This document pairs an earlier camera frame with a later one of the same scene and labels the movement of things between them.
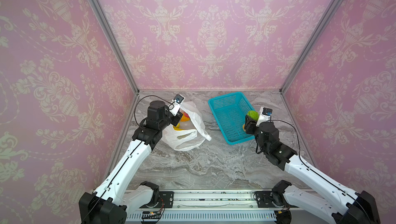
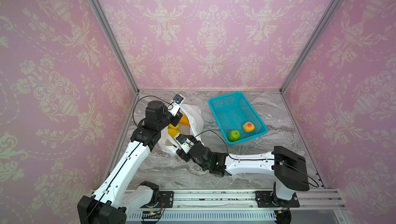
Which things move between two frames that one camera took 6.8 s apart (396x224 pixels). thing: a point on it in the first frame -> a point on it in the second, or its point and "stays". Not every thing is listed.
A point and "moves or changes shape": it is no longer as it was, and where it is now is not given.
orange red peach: [185, 117] moves or changes shape
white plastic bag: [194, 133] moves or changes shape
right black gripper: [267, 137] -> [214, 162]
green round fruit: [253, 114] -> [233, 136]
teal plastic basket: [230, 110] stays
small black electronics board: [150, 214] stays
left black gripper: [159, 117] stays
